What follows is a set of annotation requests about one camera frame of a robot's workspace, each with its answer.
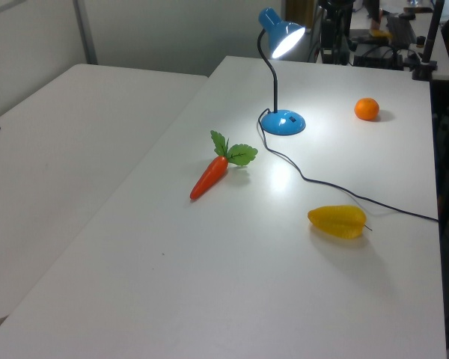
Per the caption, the blue desk lamp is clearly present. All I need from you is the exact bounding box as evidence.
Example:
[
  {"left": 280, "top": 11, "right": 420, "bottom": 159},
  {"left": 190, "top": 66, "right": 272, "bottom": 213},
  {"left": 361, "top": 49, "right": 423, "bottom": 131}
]
[{"left": 257, "top": 7, "right": 307, "bottom": 136}]

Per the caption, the orange toy carrot with leaves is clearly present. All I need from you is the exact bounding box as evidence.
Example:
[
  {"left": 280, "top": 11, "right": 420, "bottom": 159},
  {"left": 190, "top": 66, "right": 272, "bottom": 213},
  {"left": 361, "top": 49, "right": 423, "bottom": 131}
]
[{"left": 189, "top": 129, "right": 259, "bottom": 201}]

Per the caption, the yellow toy starfruit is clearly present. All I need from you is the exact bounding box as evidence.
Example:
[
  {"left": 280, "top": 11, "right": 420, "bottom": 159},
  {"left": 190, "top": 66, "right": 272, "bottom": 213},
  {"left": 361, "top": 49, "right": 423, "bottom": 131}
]
[{"left": 307, "top": 205, "right": 374, "bottom": 241}]

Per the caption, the orange fruit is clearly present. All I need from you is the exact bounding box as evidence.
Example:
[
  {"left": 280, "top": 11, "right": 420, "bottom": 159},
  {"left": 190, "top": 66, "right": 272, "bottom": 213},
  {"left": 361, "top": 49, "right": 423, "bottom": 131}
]
[{"left": 354, "top": 97, "right": 381, "bottom": 122}]

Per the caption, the black electronics box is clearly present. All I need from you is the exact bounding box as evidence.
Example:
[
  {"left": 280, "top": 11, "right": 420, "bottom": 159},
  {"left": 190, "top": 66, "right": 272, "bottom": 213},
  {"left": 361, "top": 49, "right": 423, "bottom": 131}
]
[{"left": 352, "top": 40, "right": 404, "bottom": 70}]

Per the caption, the black keyboard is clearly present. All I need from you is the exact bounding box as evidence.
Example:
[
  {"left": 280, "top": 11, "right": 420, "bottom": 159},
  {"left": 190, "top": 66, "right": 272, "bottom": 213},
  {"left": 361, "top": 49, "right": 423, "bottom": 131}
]
[{"left": 386, "top": 14, "right": 419, "bottom": 45}]

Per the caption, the black pole with clamp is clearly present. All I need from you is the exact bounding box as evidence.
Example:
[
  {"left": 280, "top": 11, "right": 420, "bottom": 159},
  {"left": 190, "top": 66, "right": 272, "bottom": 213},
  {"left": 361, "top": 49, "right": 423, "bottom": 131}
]
[{"left": 412, "top": 0, "right": 447, "bottom": 82}]

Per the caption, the black lamp power cable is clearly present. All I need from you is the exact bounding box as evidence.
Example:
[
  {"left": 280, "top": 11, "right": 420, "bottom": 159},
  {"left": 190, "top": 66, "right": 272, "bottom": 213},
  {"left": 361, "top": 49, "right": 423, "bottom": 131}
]
[{"left": 257, "top": 108, "right": 440, "bottom": 224}]

